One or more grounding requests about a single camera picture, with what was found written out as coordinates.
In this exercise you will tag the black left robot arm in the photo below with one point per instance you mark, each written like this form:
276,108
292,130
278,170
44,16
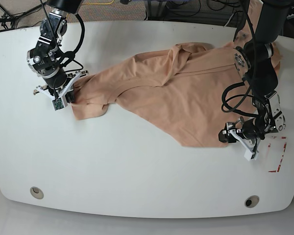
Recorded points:
255,97

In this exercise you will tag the peach T-shirt with emoji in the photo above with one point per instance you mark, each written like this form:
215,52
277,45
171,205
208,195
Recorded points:
178,90

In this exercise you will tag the table grommet hole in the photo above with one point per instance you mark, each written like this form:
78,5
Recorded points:
252,201
36,193

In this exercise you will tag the black tripod legs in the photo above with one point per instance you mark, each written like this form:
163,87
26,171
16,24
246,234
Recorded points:
10,21

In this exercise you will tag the left table grommet hole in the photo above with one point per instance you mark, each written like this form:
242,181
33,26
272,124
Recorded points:
36,193

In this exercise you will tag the red tape rectangle marking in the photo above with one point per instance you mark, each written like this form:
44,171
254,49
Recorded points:
276,152

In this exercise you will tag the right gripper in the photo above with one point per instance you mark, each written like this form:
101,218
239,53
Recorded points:
56,81

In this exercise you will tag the right table grommet hole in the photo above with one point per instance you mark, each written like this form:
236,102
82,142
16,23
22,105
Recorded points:
252,201

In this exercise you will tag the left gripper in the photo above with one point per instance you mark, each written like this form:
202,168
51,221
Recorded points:
240,130

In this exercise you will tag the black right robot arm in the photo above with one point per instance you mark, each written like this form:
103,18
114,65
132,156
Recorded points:
47,59

